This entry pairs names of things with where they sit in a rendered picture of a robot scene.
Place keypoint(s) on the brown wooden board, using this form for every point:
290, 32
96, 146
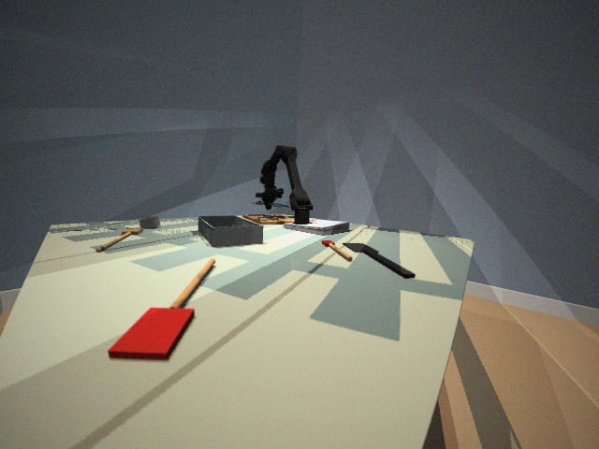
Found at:
268, 219

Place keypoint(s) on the red spatula with wooden handle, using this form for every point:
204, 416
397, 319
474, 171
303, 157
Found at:
155, 334

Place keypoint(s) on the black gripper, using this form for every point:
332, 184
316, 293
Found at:
266, 197

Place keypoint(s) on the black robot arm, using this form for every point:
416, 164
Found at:
298, 197

